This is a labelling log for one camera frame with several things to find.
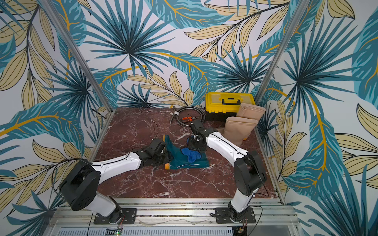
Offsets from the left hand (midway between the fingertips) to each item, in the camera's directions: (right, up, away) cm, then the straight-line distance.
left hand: (170, 160), depth 87 cm
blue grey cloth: (+13, +3, -3) cm, 14 cm away
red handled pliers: (+10, +25, +26) cm, 38 cm away
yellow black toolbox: (+32, +34, +14) cm, 49 cm away
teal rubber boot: (+6, 0, +1) cm, 6 cm away
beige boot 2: (+48, +29, +1) cm, 56 cm away
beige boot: (+39, +18, -3) cm, 43 cm away
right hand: (+12, +8, +1) cm, 14 cm away
